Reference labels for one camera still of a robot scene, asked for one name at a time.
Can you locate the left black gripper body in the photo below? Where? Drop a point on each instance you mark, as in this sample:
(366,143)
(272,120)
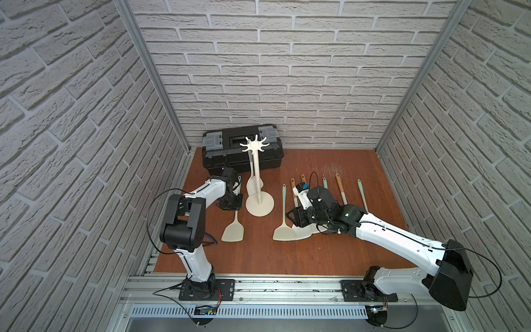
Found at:
(230,201)

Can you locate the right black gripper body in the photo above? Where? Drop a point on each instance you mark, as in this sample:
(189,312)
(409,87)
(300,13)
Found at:
(303,217)

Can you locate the cream spatula wooden handle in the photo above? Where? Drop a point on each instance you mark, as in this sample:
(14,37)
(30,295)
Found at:
(300,233)

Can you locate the cream spatula green handle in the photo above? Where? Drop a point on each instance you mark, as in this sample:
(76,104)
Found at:
(234,232)
(284,233)

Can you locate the cream utensil rack stand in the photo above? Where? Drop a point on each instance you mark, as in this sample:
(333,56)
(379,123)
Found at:
(258,203)

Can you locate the cream spoon green handle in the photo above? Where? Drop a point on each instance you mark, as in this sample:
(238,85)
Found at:
(362,193)

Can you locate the cream slotted turner wooden handle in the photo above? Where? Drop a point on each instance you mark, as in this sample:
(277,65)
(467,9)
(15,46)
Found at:
(316,229)

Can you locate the cream ladle wooden handle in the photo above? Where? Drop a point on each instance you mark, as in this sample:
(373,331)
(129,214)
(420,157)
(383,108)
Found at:
(341,188)

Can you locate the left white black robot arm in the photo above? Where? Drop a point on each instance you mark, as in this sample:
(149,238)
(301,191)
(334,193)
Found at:
(183,231)

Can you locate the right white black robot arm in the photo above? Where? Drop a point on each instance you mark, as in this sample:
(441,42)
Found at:
(441,270)

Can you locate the black plastic toolbox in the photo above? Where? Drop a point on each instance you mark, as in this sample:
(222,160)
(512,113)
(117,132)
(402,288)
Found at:
(223,148)

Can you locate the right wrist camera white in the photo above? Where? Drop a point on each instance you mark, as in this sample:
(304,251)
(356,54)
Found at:
(301,192)

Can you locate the blue handled pliers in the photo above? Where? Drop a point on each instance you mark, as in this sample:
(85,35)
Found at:
(209,240)

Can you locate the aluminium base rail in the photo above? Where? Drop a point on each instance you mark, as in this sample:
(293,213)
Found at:
(260,297)

